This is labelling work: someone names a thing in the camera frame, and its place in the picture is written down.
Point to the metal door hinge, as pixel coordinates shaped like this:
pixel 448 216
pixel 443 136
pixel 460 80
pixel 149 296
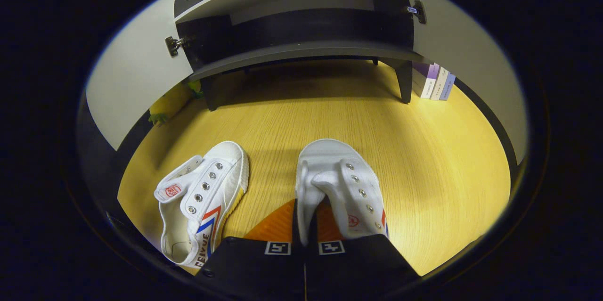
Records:
pixel 173 45
pixel 418 11

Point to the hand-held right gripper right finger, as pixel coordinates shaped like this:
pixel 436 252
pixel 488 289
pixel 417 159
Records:
pixel 362 263

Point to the white shoe cabinet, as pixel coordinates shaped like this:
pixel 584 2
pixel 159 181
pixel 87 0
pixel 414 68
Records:
pixel 292 51

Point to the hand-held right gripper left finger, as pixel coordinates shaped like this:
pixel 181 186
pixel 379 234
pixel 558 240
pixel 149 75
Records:
pixel 254 268

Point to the yellow and green plush toy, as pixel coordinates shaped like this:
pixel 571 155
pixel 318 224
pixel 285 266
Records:
pixel 169 103

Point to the white canvas shoe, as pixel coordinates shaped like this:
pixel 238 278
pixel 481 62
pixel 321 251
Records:
pixel 207 197
pixel 339 183

